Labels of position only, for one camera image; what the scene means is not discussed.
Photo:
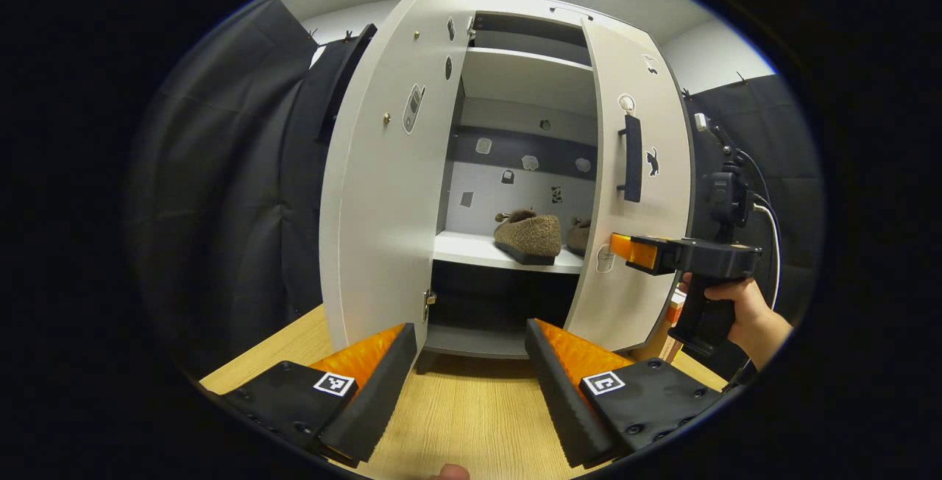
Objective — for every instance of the white shoe cabinet door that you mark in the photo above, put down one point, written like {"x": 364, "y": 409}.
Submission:
{"x": 383, "y": 244}
{"x": 666, "y": 215}

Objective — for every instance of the brown fuzzy shoe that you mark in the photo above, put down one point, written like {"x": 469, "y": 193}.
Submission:
{"x": 580, "y": 237}
{"x": 530, "y": 233}

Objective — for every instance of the white shoe cabinet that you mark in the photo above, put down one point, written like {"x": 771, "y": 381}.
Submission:
{"x": 526, "y": 79}

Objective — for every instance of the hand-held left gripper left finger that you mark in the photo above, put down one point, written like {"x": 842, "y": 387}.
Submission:
{"x": 383, "y": 392}

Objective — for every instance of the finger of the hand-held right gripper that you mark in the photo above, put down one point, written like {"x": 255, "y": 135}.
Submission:
{"x": 633, "y": 250}

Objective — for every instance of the orange and white book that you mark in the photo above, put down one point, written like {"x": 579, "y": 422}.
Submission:
{"x": 675, "y": 313}

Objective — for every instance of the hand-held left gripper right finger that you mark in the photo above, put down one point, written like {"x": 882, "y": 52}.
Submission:
{"x": 563, "y": 406}

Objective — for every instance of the metal door hinge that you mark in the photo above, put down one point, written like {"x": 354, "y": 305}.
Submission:
{"x": 429, "y": 300}
{"x": 471, "y": 27}

